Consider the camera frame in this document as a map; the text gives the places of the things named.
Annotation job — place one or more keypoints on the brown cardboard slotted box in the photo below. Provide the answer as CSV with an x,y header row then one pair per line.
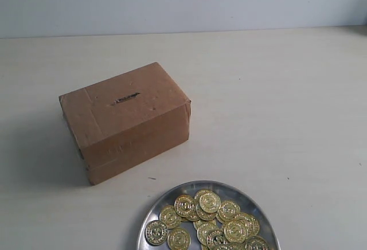
x,y
126,120

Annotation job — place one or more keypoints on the gold coin top centre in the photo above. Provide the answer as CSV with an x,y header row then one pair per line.
x,y
210,202

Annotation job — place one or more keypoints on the gold coin top left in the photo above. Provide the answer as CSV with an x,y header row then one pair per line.
x,y
184,205

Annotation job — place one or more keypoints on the gold coin upper left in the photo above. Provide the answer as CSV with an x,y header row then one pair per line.
x,y
169,216

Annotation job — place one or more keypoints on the gold coin right of top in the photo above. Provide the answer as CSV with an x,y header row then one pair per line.
x,y
227,210

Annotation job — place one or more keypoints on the round steel plate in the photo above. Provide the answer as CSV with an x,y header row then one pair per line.
x,y
225,192

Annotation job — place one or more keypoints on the gold coin far left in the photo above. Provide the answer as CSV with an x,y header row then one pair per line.
x,y
156,232

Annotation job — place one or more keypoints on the gold coin lower left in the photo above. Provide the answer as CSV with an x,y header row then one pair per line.
x,y
178,239

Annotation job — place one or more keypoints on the gold coin centre right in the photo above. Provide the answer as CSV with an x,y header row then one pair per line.
x,y
235,231

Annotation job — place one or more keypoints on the dark faced gold coin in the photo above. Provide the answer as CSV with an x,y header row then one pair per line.
x,y
215,237

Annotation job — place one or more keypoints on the gold coin bottom right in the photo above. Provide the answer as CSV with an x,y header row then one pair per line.
x,y
256,243

